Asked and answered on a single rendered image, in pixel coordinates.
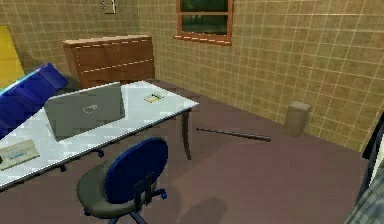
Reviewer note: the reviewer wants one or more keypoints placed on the black baseball bat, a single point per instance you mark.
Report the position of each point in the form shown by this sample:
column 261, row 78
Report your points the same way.
column 233, row 134

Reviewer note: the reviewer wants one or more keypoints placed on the grey bin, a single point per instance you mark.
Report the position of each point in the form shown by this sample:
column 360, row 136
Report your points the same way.
column 296, row 118

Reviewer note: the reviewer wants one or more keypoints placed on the grey checked cloth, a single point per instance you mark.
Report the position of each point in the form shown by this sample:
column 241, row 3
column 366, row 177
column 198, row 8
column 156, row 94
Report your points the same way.
column 368, row 203

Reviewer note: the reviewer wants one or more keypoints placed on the framed wall picture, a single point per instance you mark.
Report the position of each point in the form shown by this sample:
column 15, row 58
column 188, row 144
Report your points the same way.
column 108, row 6

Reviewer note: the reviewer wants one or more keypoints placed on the grey laptop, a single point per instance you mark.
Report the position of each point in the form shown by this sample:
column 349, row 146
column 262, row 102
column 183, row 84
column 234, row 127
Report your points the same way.
column 83, row 111

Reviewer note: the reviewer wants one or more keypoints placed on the wooden framed window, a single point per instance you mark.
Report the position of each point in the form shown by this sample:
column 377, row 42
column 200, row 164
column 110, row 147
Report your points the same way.
column 204, row 20

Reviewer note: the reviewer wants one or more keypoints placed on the white desk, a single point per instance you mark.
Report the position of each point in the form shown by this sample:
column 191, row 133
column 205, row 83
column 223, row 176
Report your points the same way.
column 150, row 113

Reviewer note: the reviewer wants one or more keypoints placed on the pale green book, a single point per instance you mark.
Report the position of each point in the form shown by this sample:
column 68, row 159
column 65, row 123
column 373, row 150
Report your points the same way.
column 18, row 154

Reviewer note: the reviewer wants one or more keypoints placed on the yellow room door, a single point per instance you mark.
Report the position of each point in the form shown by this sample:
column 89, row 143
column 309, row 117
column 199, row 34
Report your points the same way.
column 8, row 60

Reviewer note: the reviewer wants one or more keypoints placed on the blue office chair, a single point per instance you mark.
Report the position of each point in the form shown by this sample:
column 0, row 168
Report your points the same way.
column 130, row 173

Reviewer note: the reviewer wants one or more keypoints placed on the brown chest of drawers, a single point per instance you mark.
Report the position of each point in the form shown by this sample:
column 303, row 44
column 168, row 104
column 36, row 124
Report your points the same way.
column 110, row 60

